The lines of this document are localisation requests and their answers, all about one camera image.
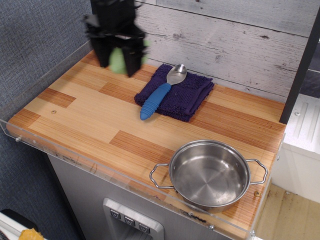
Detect green plastic lime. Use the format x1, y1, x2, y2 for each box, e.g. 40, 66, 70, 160
108, 39, 151, 75

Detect blue handled metal spoon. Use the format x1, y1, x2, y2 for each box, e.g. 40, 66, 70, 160
139, 64, 187, 121

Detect white toy sink counter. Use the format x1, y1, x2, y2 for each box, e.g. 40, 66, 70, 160
270, 94, 320, 203

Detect dark right vertical post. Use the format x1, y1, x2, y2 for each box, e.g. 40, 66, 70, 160
279, 9, 320, 124

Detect clear acrylic guard rail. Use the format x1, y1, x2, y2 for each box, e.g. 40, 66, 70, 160
0, 43, 285, 240

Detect purple folded rag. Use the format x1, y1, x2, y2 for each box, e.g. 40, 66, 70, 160
134, 64, 214, 122

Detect silver dispenser button panel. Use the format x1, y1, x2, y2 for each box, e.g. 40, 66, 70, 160
103, 197, 165, 240

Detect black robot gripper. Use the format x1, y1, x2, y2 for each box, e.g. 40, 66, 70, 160
83, 0, 147, 77

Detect stainless steel pot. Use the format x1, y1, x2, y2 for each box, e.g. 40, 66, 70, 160
149, 139, 270, 215

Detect grey toy fridge cabinet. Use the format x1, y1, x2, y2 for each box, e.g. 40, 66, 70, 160
49, 156, 227, 240

